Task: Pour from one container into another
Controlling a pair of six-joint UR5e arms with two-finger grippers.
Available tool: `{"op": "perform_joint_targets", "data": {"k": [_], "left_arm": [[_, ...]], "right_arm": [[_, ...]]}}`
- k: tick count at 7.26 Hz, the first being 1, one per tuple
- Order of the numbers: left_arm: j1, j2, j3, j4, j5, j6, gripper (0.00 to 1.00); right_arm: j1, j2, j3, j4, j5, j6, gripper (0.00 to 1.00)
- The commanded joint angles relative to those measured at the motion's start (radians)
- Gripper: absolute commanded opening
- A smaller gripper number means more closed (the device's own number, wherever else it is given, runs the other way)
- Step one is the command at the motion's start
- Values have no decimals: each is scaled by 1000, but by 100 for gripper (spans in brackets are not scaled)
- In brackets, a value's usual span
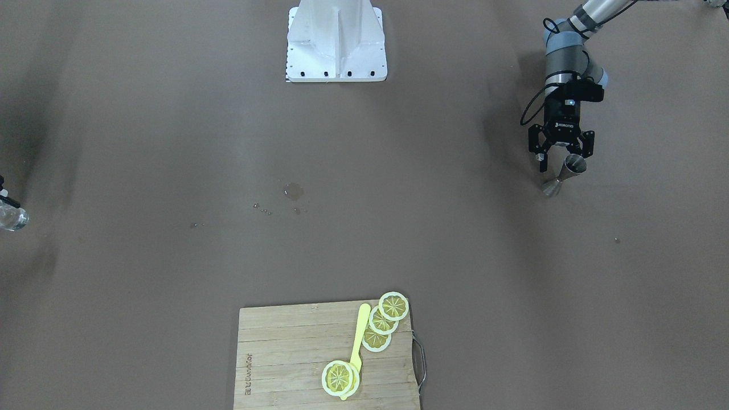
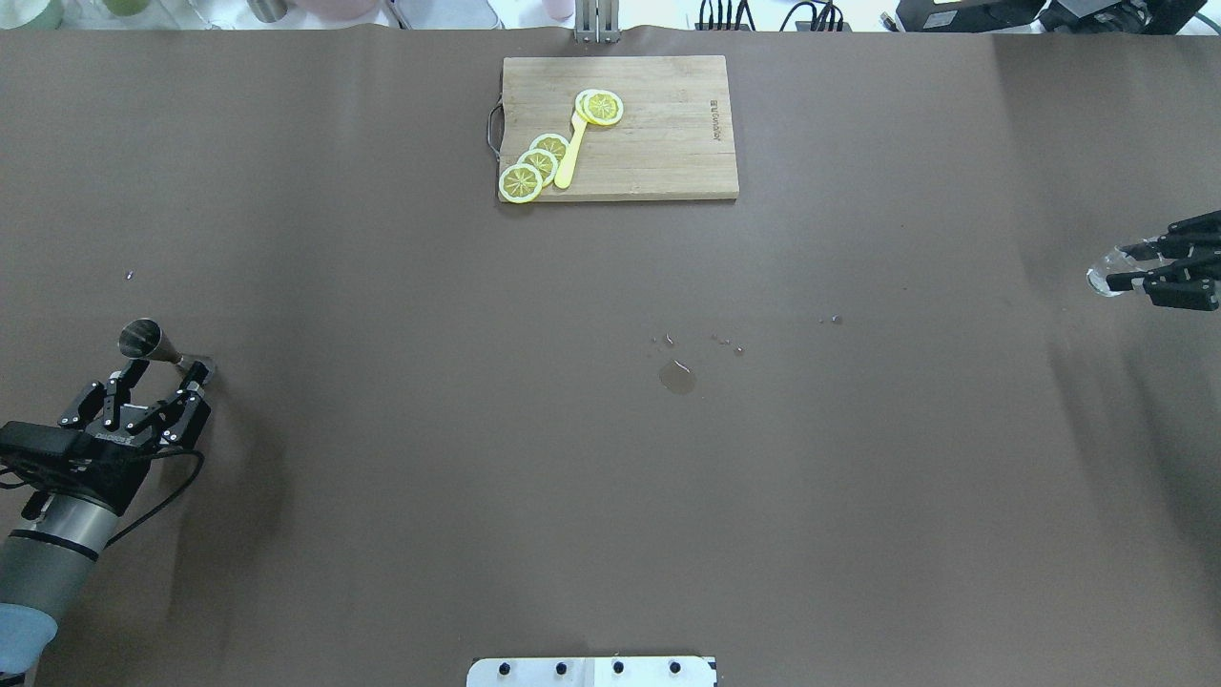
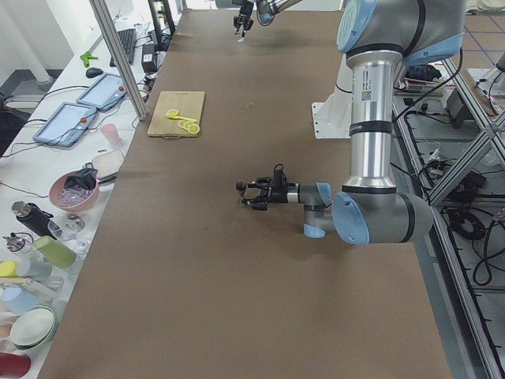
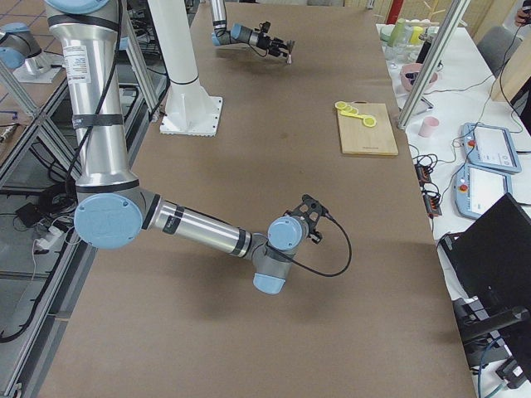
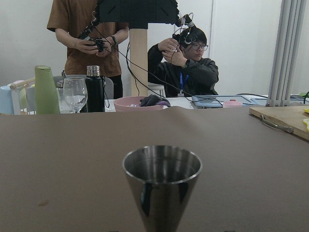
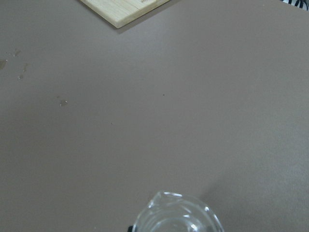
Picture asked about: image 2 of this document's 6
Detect aluminium frame post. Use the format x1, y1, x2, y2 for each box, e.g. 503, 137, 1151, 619
571, 0, 621, 45

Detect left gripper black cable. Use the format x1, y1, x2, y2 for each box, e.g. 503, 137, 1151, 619
103, 448, 206, 552

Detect steel measuring jigger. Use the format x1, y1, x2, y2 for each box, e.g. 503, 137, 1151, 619
117, 318, 217, 386

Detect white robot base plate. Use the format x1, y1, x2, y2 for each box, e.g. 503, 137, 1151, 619
466, 656, 719, 686

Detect clear glass shaker cup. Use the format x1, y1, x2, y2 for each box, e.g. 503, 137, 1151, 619
1085, 246, 1147, 299

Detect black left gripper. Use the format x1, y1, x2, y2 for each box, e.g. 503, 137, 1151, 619
53, 364, 211, 516

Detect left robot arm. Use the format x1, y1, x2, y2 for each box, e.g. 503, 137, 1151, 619
1, 358, 217, 686

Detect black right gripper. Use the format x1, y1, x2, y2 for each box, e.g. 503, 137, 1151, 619
1122, 210, 1221, 312

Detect lemon slice on spoon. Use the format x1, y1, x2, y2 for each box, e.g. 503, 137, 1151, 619
578, 90, 625, 127

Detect wooden cutting board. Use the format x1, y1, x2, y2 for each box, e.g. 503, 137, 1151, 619
501, 55, 737, 203

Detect lemon slice middle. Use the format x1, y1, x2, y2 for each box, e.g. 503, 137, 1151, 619
518, 148, 560, 187

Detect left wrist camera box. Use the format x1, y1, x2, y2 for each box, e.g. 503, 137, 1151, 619
1, 421, 92, 473

